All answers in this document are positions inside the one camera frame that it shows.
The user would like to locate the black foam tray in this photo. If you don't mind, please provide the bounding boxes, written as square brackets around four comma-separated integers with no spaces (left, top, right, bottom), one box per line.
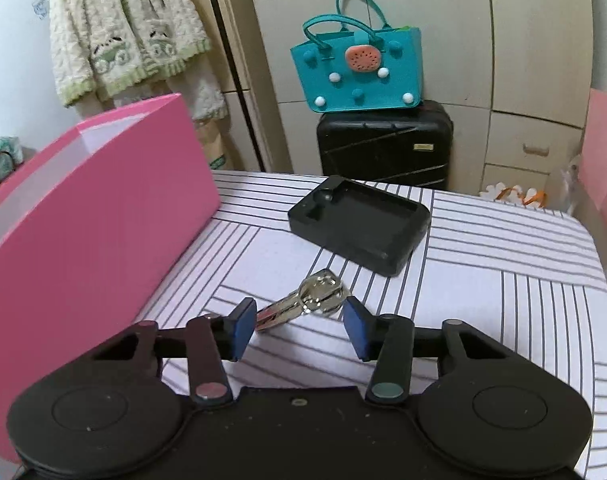
[288,176,431,278]

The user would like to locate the pink cardboard storage box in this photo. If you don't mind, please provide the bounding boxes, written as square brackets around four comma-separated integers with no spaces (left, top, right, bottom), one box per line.
[0,94,220,460]

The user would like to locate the pink paper shopping bag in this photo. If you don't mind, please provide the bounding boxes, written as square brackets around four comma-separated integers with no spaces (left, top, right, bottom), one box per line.
[579,89,607,225]

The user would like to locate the striped white tablecloth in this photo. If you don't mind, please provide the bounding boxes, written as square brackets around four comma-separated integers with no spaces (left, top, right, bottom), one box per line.
[140,171,607,479]

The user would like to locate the teal felt handbag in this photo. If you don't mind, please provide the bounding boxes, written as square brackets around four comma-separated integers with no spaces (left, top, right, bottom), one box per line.
[290,0,423,114]

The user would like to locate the cream green knit cardigan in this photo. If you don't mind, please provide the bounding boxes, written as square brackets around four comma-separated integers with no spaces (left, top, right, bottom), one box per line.
[48,0,227,124]

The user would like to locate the beige wooden wardrobe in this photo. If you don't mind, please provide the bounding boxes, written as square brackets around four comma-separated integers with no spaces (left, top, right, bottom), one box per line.
[220,0,593,194]

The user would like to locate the black hard-shell suitcase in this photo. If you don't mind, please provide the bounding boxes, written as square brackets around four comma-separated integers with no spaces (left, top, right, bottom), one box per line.
[317,100,454,190]

